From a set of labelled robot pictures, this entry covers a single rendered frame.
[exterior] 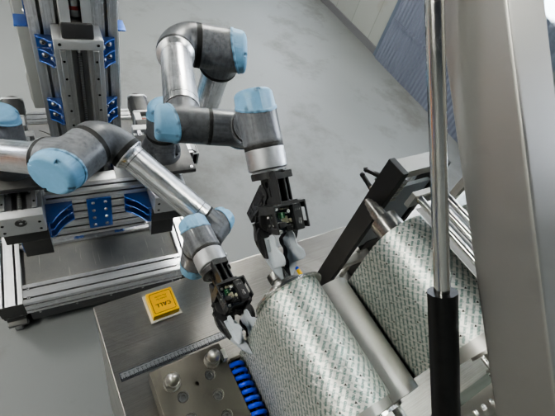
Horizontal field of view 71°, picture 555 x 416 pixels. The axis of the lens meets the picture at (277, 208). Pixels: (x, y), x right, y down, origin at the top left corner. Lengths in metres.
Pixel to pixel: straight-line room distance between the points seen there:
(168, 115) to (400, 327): 0.62
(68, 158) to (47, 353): 1.23
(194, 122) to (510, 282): 0.67
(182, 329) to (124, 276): 0.90
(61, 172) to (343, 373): 0.74
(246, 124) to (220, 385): 0.55
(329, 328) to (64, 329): 1.59
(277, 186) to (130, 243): 1.46
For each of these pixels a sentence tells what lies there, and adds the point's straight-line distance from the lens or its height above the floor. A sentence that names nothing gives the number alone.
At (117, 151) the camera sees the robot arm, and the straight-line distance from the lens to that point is 1.11.
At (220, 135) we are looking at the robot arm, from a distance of 0.80.
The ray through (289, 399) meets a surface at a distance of 0.81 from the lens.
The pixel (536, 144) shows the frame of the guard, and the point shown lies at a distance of 0.19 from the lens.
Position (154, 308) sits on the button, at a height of 0.92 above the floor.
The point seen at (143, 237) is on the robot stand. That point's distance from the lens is 2.11.
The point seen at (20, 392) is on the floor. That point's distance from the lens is 2.06.
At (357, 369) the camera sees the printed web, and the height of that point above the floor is 1.31.
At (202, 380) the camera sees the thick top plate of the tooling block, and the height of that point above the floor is 1.03.
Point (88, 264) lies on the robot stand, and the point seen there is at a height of 0.21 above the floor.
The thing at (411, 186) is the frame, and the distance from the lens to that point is 0.95.
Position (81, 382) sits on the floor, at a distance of 2.03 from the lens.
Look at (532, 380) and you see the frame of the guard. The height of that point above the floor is 1.77.
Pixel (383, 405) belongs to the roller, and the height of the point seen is 1.31.
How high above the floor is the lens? 1.91
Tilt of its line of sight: 46 degrees down
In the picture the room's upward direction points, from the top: 22 degrees clockwise
